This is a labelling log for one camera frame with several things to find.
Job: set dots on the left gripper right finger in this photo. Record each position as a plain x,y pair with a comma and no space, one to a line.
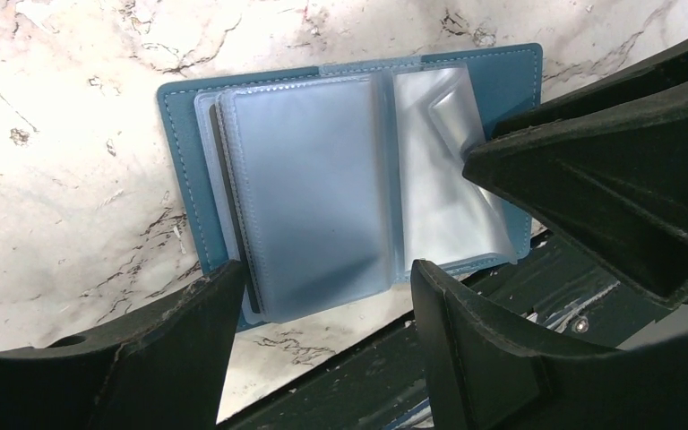
489,368

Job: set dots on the blue card holder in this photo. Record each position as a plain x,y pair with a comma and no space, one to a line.
330,181

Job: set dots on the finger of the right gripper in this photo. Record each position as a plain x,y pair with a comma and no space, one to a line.
654,74
613,183

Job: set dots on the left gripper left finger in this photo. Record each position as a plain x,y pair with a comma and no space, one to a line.
162,366

